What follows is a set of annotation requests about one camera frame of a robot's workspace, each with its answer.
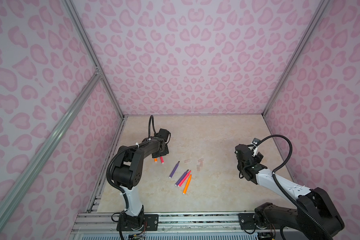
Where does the small purple pen cap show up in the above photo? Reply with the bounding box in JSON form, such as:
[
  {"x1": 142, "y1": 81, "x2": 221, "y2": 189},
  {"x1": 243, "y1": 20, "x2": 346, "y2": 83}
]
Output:
[{"x1": 169, "y1": 161, "x2": 180, "y2": 179}]

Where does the purple pen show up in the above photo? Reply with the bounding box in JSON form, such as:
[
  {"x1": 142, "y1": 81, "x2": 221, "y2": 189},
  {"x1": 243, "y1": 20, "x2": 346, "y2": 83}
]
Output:
[{"x1": 175, "y1": 170, "x2": 189, "y2": 186}]

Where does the orange pen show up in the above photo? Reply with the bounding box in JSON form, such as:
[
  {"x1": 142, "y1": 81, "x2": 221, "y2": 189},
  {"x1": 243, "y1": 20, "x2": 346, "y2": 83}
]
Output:
[{"x1": 183, "y1": 175, "x2": 192, "y2": 195}]

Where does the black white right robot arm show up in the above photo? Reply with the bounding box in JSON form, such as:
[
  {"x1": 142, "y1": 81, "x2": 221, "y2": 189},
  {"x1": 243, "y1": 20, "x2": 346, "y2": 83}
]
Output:
[{"x1": 235, "y1": 144, "x2": 345, "y2": 240}]

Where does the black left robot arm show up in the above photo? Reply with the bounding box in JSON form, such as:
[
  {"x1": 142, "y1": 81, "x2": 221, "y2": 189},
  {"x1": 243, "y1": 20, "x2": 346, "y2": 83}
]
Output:
[{"x1": 106, "y1": 129, "x2": 171, "y2": 229}]

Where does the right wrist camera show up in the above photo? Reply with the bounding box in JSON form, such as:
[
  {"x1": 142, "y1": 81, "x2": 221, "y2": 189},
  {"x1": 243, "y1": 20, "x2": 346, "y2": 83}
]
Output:
[{"x1": 252, "y1": 138, "x2": 261, "y2": 148}]

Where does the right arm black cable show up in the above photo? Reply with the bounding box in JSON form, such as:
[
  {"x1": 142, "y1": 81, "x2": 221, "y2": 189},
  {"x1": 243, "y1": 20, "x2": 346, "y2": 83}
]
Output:
[{"x1": 251, "y1": 134, "x2": 334, "y2": 240}]

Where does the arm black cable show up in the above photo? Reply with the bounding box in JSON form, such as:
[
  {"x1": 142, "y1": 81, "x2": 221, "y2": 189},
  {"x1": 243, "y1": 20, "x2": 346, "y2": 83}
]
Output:
[
  {"x1": 105, "y1": 115, "x2": 157, "y2": 240},
  {"x1": 251, "y1": 134, "x2": 334, "y2": 240}
]

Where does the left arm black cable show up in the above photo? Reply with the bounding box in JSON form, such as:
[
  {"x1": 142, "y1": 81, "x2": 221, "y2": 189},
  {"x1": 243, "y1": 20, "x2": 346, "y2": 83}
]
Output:
[{"x1": 105, "y1": 115, "x2": 157, "y2": 240}]

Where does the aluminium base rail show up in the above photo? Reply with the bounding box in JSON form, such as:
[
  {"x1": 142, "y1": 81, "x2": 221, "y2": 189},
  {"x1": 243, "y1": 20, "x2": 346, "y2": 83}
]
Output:
[{"x1": 68, "y1": 211, "x2": 334, "y2": 240}]

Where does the aluminium corner post left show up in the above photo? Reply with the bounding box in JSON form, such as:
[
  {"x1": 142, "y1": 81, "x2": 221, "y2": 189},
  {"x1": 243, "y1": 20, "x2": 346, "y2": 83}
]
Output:
[{"x1": 62, "y1": 0, "x2": 125, "y2": 120}]

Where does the aluminium corner post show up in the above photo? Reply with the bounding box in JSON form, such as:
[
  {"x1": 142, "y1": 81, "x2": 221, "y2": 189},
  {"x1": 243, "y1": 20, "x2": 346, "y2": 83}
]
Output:
[
  {"x1": 62, "y1": 0, "x2": 125, "y2": 120},
  {"x1": 262, "y1": 0, "x2": 332, "y2": 118}
]

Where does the aluminium corner post right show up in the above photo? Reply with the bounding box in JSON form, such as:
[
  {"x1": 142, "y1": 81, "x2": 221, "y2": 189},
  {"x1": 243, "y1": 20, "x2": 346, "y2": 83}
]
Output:
[{"x1": 262, "y1": 0, "x2": 332, "y2": 118}]

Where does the aluminium diagonal wall bar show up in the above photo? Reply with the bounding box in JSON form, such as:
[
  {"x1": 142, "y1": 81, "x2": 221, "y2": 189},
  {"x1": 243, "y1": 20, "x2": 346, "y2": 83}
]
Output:
[{"x1": 0, "y1": 73, "x2": 103, "y2": 233}]

